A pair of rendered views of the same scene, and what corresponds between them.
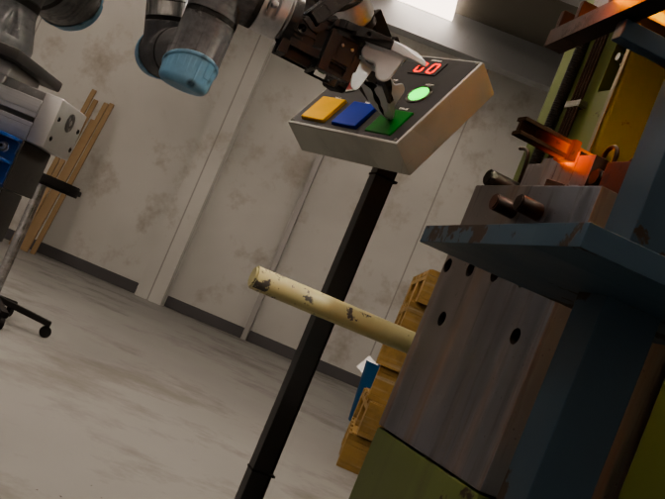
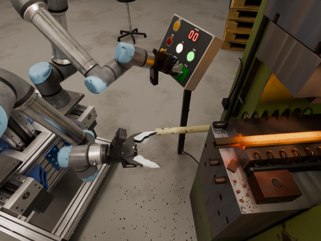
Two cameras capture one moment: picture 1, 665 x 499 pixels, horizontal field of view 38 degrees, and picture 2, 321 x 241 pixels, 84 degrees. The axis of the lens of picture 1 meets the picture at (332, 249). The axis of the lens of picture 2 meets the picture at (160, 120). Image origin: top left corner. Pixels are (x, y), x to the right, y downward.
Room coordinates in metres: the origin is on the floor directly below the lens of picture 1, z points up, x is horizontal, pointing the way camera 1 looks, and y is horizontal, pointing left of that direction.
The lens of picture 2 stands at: (1.08, -0.10, 1.54)
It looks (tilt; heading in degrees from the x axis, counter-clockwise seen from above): 48 degrees down; 15
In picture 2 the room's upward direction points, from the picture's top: 1 degrees counter-clockwise
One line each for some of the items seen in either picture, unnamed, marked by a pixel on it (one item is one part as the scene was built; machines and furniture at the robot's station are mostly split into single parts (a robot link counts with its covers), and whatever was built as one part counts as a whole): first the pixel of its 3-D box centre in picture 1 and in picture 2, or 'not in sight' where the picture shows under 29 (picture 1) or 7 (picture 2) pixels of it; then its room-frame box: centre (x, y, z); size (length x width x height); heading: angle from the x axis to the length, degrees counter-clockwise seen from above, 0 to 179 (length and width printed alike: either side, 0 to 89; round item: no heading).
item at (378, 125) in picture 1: (390, 124); (182, 73); (1.90, -0.01, 1.00); 0.07 x 0.05 x 0.07; 43
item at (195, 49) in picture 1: (192, 51); (86, 165); (1.35, 0.29, 0.88); 0.11 x 0.08 x 0.11; 30
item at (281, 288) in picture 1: (355, 319); (188, 129); (1.85, -0.09, 0.62); 0.44 x 0.05 x 0.05; 108
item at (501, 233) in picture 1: (622, 295); not in sight; (0.91, -0.27, 0.74); 0.40 x 0.30 x 0.02; 11
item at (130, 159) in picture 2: (366, 39); (133, 158); (1.36, 0.07, 0.99); 0.09 x 0.05 x 0.02; 72
